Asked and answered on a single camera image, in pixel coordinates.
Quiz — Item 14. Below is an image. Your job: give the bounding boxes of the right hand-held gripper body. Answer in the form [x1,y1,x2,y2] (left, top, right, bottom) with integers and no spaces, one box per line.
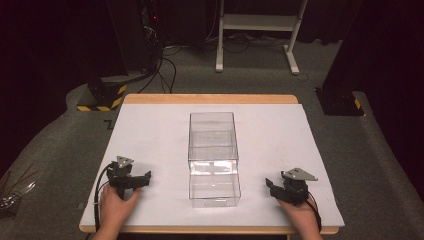
[279,167,319,206]

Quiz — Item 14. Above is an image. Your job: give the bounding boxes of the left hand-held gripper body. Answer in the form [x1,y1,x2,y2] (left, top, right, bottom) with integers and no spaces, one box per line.
[106,155,145,201]

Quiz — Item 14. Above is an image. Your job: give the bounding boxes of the person's right hand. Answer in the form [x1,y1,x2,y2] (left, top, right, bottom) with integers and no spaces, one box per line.
[277,195,322,236]

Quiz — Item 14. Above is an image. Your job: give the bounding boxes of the person's left hand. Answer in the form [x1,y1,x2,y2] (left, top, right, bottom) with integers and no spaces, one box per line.
[98,183,142,234]

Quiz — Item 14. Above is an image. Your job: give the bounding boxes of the white table mat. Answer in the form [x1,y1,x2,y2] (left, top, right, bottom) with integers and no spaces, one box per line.
[79,102,346,230]

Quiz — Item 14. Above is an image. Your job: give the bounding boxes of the clear plastic drawer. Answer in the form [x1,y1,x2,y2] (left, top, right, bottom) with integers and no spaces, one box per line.
[188,159,242,209]

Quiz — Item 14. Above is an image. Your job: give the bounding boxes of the clear plastic drawer housing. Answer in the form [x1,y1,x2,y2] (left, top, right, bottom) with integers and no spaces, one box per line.
[187,111,240,164]

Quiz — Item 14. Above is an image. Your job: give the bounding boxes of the black yellow striped stand base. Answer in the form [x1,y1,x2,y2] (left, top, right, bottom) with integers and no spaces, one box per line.
[76,73,129,113]

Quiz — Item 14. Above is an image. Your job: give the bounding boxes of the wooden table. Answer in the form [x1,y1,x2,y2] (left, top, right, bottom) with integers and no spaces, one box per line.
[78,93,346,235]

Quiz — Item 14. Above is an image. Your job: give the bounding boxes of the clear bag with sticks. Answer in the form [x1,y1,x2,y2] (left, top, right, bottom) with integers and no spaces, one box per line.
[0,162,38,215]

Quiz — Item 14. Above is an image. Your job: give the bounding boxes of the black equipment column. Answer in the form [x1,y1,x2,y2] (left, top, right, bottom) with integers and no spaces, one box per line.
[105,0,164,78]

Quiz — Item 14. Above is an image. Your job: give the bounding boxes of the white metal stand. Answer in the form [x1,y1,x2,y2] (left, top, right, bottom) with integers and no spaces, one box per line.
[215,0,310,76]

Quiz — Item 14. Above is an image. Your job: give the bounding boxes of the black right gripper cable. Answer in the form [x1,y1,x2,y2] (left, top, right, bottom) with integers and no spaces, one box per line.
[305,190,323,233]

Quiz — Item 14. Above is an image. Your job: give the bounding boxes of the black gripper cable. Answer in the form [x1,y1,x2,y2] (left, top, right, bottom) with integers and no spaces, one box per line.
[93,162,116,233]
[305,190,323,233]

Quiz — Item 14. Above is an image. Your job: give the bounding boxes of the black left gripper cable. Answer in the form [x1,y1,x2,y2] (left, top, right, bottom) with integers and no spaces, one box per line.
[93,162,116,233]

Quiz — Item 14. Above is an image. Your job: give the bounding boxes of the black floor cables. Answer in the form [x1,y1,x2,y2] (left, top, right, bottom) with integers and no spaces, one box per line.
[137,31,288,95]

